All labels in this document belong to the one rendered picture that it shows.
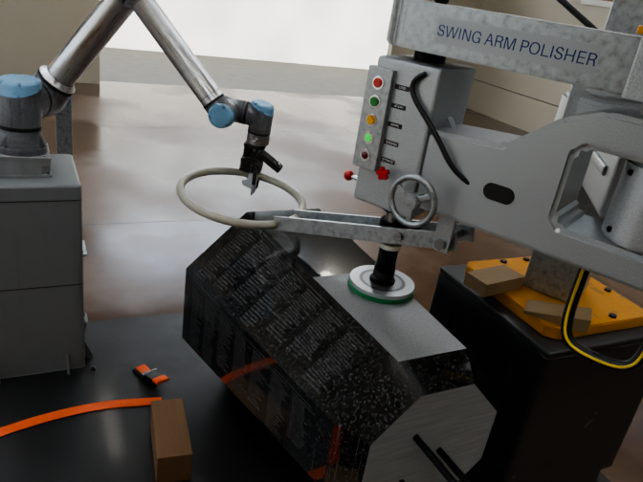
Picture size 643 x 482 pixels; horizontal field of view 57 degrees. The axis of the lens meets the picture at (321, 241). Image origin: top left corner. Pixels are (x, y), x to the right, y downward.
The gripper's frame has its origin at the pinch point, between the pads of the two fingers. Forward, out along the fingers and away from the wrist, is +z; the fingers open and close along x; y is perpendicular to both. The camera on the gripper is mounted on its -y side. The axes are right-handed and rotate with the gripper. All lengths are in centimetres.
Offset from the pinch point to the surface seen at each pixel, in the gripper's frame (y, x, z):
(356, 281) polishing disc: -48, 61, -4
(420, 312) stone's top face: -69, 68, -3
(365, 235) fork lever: -47, 58, -19
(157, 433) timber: 8, 74, 68
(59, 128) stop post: 122, -67, 21
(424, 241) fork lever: -63, 68, -26
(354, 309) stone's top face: -49, 74, -2
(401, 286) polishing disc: -62, 58, -5
